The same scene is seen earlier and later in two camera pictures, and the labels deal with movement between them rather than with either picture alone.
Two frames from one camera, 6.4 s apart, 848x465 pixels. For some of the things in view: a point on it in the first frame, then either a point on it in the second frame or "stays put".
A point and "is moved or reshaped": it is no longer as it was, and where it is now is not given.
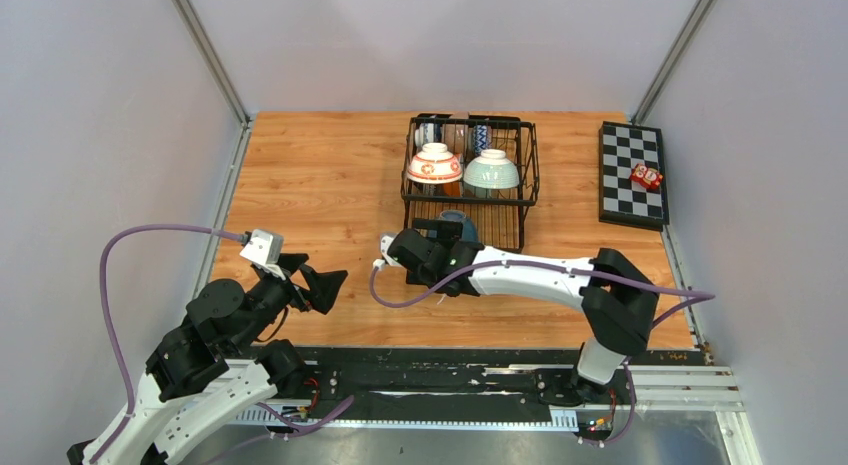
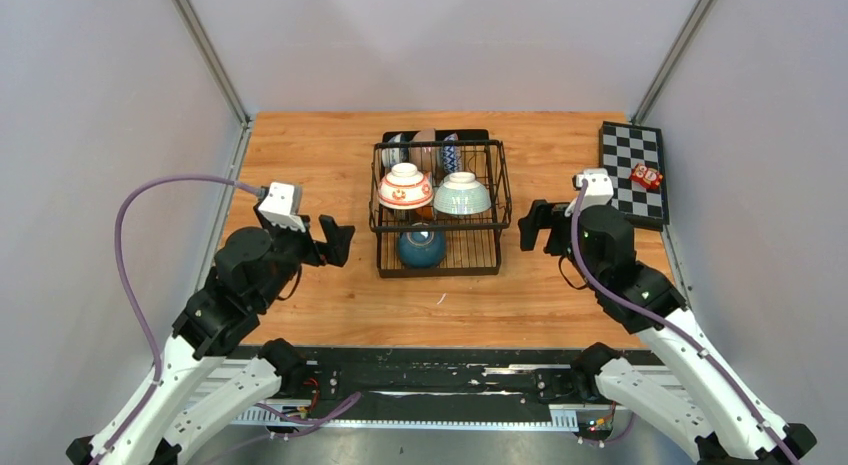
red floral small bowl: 434,165 -> 405,187
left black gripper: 324,286 -> 336,247
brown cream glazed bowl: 456,136 -> 424,152
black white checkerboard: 623,200 stays put
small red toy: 650,177 stays put
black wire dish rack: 477,169 is moved or reshaped
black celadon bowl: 491,171 -> 461,194
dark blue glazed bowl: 469,232 is moved or reshaped
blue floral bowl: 427,133 -> 395,151
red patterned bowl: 480,136 -> 451,154
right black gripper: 445,231 -> 543,214
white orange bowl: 452,189 -> 425,212
